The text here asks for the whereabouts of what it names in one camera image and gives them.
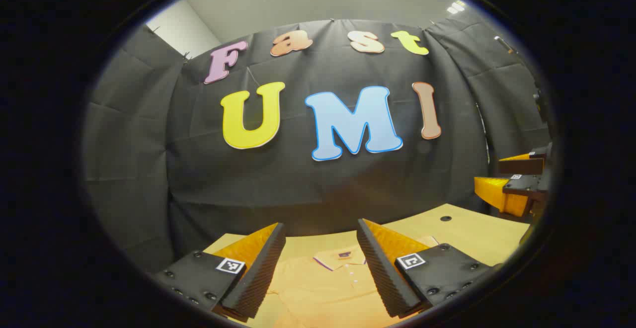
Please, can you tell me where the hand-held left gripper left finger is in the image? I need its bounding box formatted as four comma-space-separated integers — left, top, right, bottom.
152, 222, 287, 325

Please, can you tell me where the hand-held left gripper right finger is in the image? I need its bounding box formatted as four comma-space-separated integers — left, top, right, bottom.
356, 218, 498, 319

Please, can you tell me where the black backdrop cloth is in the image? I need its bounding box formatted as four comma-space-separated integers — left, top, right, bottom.
82, 19, 552, 274

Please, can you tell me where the orange T-shirt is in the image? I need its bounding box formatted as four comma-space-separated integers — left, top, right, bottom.
246, 235, 440, 328

